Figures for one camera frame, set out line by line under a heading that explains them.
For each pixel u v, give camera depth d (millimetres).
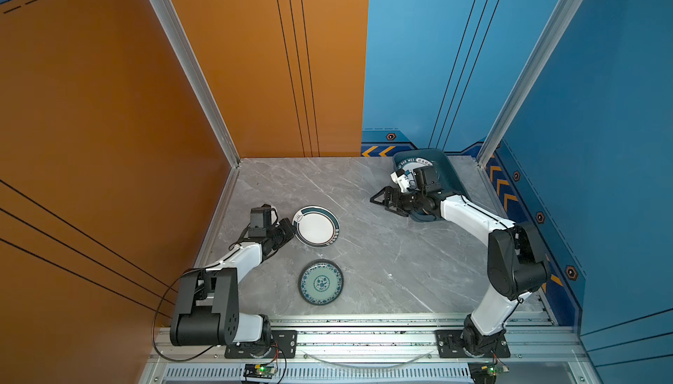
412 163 1160
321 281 849
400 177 847
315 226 963
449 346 725
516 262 474
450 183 1087
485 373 698
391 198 794
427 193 725
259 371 707
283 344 734
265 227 715
